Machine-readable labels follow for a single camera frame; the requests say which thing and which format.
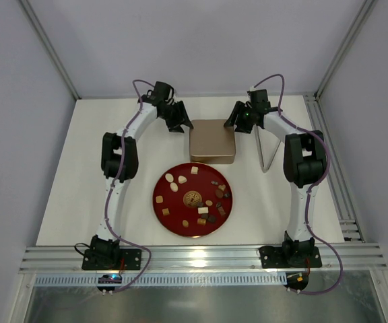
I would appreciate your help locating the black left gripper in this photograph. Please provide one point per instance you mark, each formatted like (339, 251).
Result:
(174, 115)

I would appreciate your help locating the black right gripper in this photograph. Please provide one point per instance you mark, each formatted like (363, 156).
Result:
(242, 118)

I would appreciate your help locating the gold square tin lid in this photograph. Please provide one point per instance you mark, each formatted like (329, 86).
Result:
(210, 137)

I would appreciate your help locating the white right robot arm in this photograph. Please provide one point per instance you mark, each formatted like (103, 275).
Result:
(305, 166)

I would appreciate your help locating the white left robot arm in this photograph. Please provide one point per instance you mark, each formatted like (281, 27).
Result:
(120, 162)

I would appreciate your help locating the white cube chocolate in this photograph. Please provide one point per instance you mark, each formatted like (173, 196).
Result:
(194, 170)

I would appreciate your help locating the white triangular chocolate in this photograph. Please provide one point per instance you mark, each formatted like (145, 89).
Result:
(182, 179)

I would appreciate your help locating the white swirl oval chocolate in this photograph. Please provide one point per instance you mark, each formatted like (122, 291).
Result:
(174, 187)

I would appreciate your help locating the caramel heart chocolate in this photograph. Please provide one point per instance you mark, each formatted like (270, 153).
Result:
(221, 187)

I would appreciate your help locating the brown oval chocolate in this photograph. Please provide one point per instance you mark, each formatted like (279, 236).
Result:
(219, 193)

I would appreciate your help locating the gold leaf square chocolate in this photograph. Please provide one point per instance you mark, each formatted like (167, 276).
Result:
(165, 211)

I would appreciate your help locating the white bar chocolate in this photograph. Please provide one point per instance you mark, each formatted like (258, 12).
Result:
(203, 210)

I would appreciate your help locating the brown marbled block chocolate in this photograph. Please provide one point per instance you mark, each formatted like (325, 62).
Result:
(221, 211)

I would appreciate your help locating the dark striped cube chocolate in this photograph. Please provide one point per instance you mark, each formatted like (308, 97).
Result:
(211, 219)

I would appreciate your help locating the gold square tin box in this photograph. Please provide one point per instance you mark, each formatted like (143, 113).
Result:
(213, 159)

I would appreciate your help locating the red round tray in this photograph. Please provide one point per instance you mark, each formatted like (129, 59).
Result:
(183, 203)

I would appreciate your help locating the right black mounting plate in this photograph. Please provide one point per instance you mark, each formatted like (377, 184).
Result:
(275, 257)

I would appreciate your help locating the black mounting plate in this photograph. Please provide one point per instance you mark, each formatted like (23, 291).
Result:
(275, 257)
(119, 259)

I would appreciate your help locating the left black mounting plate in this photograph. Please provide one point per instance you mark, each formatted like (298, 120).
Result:
(119, 259)

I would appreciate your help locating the aluminium right side rail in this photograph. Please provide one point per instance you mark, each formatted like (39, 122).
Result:
(339, 189)

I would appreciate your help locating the aluminium rail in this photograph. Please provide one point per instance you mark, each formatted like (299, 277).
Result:
(339, 189)
(64, 259)

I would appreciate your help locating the slotted white cable duct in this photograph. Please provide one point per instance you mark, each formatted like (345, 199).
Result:
(161, 279)

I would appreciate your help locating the right corner frame post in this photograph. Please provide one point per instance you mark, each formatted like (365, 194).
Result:
(345, 45)

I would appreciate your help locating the corner frame post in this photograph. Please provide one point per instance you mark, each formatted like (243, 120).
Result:
(345, 45)
(48, 47)

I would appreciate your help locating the left corner frame post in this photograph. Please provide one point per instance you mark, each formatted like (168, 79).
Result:
(48, 47)

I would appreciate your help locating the aluminium front rail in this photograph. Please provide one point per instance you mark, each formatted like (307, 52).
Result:
(64, 259)

